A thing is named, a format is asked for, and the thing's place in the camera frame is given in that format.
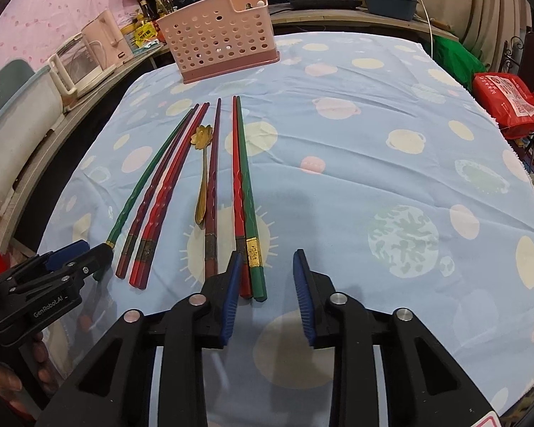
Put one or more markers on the yellow oil bottles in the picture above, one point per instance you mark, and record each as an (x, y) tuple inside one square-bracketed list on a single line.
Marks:
[(143, 35)]

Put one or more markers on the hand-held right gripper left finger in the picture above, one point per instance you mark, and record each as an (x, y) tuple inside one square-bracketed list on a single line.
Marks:
[(229, 302)]

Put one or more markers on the green plastic bag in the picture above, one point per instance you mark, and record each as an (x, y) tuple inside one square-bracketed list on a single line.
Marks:
[(454, 60)]

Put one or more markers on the blue dotted tablecloth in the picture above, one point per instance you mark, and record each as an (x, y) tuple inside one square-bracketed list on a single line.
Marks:
[(360, 164)]

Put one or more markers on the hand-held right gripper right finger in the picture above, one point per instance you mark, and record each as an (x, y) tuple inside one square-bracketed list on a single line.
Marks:
[(302, 302)]

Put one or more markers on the person's left hand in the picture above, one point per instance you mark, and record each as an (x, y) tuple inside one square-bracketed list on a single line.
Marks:
[(42, 358)]

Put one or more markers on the white glass kitchen appliance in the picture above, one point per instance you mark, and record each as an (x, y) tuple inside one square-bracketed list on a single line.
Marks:
[(78, 69)]

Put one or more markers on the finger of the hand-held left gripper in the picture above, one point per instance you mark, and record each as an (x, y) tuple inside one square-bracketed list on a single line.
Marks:
[(100, 258), (71, 249)]

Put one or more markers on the dark maroon chopstick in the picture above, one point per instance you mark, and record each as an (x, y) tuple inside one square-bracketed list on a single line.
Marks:
[(124, 258), (211, 231)]

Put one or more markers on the dark sauce bottle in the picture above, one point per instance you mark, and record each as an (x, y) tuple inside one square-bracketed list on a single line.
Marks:
[(144, 11)]

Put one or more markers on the yellow oil bottle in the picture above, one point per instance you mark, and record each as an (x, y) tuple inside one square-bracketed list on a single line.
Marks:
[(163, 4)]

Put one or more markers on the black induction cooker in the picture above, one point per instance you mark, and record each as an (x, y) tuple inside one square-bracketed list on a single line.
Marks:
[(325, 3)]

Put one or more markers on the pink dotted curtain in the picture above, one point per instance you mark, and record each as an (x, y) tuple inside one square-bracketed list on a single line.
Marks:
[(49, 4)]

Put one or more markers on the beige curtain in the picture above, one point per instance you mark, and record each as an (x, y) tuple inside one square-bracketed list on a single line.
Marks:
[(485, 0)]

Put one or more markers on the gold flower spoon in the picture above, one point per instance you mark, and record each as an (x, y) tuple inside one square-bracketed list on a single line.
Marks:
[(199, 137)]

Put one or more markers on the pink perforated utensil basket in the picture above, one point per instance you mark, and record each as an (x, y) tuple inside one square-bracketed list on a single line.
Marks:
[(227, 71)]

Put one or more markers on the green chopstick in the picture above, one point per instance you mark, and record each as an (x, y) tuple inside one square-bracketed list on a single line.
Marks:
[(258, 280), (140, 182)]

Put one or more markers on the pink kitchen appliance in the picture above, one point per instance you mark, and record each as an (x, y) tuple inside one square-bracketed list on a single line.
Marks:
[(107, 35)]

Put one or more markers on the dark metal chair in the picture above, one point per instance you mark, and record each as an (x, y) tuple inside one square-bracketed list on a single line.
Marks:
[(532, 53)]

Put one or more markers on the red printed bag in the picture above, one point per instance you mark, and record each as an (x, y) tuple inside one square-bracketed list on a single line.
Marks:
[(503, 95)]

